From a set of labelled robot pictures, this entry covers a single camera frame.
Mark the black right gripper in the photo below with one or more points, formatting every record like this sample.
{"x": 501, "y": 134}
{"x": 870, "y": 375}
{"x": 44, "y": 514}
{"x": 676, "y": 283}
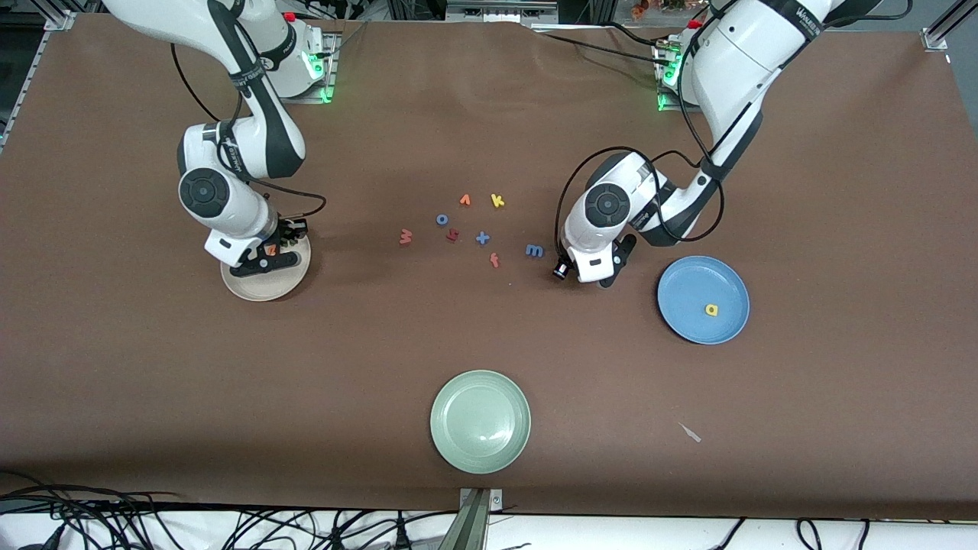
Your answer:
{"x": 291, "y": 231}

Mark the blue foam letter m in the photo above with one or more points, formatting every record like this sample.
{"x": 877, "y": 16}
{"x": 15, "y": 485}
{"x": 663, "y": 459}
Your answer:
{"x": 534, "y": 248}

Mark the pink foam letter w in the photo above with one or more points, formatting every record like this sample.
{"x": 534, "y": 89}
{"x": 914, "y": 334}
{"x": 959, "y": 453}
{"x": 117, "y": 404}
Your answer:
{"x": 406, "y": 237}

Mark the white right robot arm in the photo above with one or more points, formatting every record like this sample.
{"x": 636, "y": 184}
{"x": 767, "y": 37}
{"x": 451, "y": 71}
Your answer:
{"x": 206, "y": 195}

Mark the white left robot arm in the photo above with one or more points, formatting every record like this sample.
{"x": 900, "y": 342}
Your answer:
{"x": 607, "y": 205}

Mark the beige round plate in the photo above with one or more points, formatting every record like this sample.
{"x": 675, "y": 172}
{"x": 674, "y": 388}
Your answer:
{"x": 267, "y": 286}

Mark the blue round plate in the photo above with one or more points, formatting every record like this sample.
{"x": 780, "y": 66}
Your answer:
{"x": 688, "y": 305}

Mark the brown table cover sheet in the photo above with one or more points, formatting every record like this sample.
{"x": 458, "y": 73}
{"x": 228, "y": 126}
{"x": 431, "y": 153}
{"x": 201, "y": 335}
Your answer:
{"x": 489, "y": 137}

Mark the small white tape scrap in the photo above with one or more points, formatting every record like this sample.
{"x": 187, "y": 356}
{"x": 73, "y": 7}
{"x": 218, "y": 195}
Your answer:
{"x": 690, "y": 432}

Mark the pale green round plate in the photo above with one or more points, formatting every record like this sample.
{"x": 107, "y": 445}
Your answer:
{"x": 480, "y": 422}

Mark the small orange background object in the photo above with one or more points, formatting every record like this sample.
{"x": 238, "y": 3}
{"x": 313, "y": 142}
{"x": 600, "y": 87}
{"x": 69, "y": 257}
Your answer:
{"x": 642, "y": 8}

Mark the dark background rack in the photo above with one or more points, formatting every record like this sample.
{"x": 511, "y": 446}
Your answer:
{"x": 497, "y": 9}

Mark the aluminium profile beam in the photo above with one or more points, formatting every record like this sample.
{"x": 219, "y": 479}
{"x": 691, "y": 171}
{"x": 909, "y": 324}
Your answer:
{"x": 475, "y": 519}

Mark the aluminium frame rail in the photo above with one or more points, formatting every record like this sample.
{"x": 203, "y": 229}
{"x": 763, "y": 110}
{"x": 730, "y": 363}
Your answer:
{"x": 34, "y": 72}
{"x": 938, "y": 34}

